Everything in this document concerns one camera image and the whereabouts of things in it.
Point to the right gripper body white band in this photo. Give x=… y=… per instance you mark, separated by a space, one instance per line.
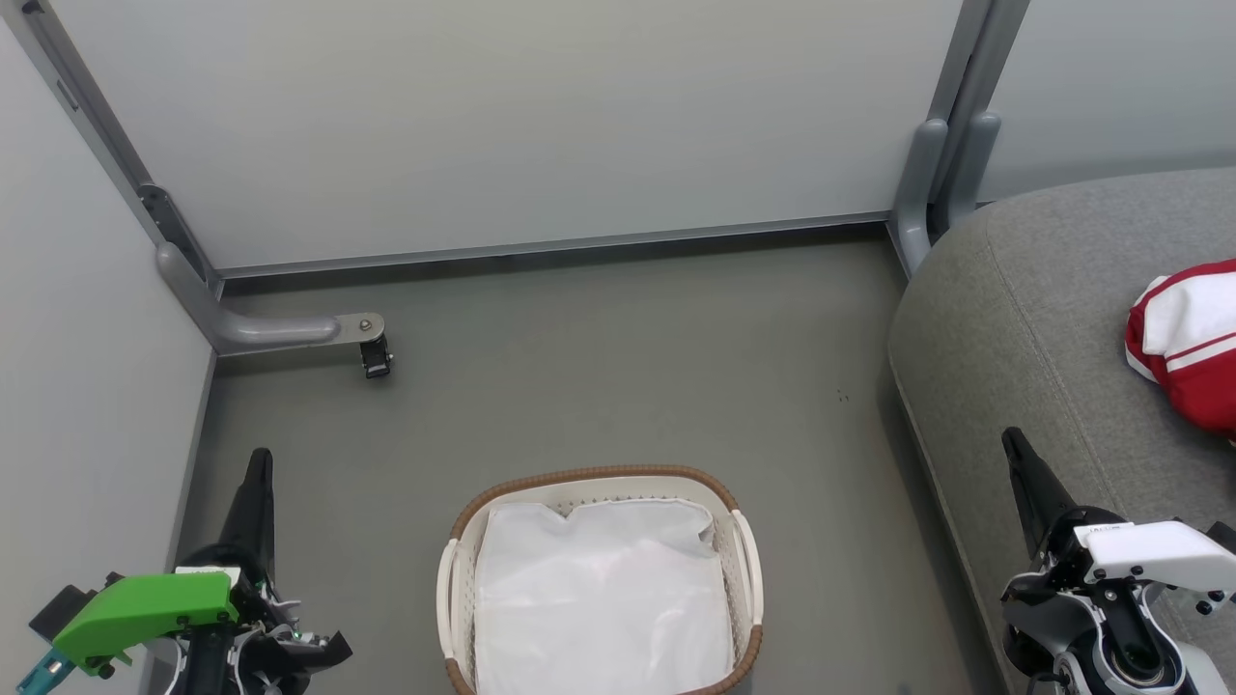
x=1159 y=555

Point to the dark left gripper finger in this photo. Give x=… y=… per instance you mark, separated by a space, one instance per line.
x=256 y=512

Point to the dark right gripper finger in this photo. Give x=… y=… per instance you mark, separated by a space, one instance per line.
x=1041 y=497

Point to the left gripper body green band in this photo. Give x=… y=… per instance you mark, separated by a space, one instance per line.
x=145 y=608

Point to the red and white garment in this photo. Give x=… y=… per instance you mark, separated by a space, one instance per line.
x=1193 y=347

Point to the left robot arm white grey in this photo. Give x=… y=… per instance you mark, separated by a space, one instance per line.
x=222 y=666

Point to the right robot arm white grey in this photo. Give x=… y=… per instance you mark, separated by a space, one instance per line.
x=1110 y=647

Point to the white basket with brown rim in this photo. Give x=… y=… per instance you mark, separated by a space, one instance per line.
x=459 y=579

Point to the grey fabric sofa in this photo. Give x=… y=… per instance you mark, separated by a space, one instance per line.
x=1014 y=328

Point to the grey metal partition foot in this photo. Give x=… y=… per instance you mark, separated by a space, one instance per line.
x=261 y=331

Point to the black caster wheel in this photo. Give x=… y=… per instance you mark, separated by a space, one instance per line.
x=376 y=359

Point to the grey partition bottom rail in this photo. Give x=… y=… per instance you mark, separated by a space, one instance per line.
x=541 y=246

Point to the grey partition frame with hinge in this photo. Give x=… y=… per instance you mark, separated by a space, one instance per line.
x=106 y=135

